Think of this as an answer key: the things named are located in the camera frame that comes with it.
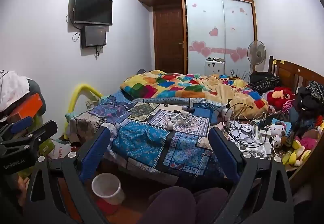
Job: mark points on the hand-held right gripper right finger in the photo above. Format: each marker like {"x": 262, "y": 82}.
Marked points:
{"x": 224, "y": 154}

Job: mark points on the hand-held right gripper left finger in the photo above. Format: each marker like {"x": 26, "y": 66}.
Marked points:
{"x": 94, "y": 153}

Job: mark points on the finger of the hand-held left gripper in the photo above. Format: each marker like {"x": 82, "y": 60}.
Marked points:
{"x": 22, "y": 122}
{"x": 44, "y": 129}

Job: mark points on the white waste bin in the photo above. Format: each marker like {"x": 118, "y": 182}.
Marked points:
{"x": 108, "y": 188}

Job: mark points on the orange box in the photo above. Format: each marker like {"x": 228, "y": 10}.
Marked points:
{"x": 27, "y": 105}

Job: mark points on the white plastic bag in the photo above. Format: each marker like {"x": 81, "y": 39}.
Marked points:
{"x": 60, "y": 149}

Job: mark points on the pile of white papers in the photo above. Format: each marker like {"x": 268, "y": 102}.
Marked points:
{"x": 253, "y": 149}

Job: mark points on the white round-dial device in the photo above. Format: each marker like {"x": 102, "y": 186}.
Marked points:
{"x": 246, "y": 129}

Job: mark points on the white cloth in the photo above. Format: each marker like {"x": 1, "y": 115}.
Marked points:
{"x": 12, "y": 87}

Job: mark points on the silver pump spray bottle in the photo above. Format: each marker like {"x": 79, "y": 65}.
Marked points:
{"x": 225, "y": 112}

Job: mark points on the yellow foam tube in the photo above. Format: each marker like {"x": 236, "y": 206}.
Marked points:
{"x": 76, "y": 92}

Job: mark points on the blue patterned bed cover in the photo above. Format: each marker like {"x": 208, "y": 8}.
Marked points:
{"x": 141, "y": 138}

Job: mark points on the person's right leg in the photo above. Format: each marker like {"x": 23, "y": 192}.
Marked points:
{"x": 211, "y": 206}

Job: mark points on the person's leg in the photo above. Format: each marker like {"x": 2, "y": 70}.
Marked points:
{"x": 211, "y": 206}
{"x": 172, "y": 206}

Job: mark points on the white spotted dog plush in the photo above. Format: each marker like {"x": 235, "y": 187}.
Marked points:
{"x": 274, "y": 130}

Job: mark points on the purple tube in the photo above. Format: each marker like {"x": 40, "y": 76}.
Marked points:
{"x": 188, "y": 110}

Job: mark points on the white tape roll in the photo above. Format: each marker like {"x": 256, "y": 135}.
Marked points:
{"x": 170, "y": 125}

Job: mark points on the person's left leg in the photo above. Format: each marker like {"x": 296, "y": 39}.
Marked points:
{"x": 172, "y": 206}

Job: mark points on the yellow plush toy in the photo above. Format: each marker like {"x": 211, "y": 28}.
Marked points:
{"x": 298, "y": 153}

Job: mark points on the black striped cloth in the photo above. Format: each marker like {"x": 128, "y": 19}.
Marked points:
{"x": 265, "y": 87}

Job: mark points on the red plush toy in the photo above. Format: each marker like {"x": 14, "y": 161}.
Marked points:
{"x": 277, "y": 95}

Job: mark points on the colourful patchwork blanket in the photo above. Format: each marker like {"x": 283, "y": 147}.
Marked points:
{"x": 177, "y": 85}

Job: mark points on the pink fluffy plush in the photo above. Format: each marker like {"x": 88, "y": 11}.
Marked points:
{"x": 308, "y": 142}

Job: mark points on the black jacket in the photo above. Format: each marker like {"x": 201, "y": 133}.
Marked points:
{"x": 263, "y": 77}

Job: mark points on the white box appliance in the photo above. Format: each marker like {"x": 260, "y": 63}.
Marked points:
{"x": 214, "y": 68}

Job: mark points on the black patterned cloth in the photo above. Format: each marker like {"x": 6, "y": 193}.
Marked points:
{"x": 307, "y": 102}

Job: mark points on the white standing fan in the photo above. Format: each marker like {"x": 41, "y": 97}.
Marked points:
{"x": 256, "y": 52}

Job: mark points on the frosted sliding wardrobe door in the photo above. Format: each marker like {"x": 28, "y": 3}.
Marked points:
{"x": 203, "y": 31}
{"x": 239, "y": 29}

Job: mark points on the brown wooden door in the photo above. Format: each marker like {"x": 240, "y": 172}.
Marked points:
{"x": 168, "y": 36}

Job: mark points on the wooden bed frame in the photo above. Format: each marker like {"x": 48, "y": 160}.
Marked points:
{"x": 286, "y": 72}

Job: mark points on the black wall speaker box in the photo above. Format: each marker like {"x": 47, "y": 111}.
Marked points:
{"x": 95, "y": 35}

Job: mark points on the black wall television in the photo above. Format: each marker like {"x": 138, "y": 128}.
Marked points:
{"x": 93, "y": 7}

